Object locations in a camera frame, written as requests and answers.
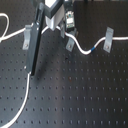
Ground middle grey cable clip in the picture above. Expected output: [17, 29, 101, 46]
[60, 25, 78, 52]

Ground white cable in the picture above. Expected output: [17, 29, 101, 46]
[0, 13, 128, 128]

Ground short gripper finger with circuit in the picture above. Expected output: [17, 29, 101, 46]
[65, 11, 75, 32]

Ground grey cable clip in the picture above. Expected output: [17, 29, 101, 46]
[22, 25, 31, 50]
[60, 25, 78, 52]
[103, 27, 114, 53]

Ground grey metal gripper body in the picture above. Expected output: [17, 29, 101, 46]
[38, 0, 75, 32]

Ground left grey cable clip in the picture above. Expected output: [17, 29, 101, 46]
[22, 25, 31, 50]

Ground right grey cable clip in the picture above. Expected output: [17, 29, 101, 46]
[103, 27, 114, 53]

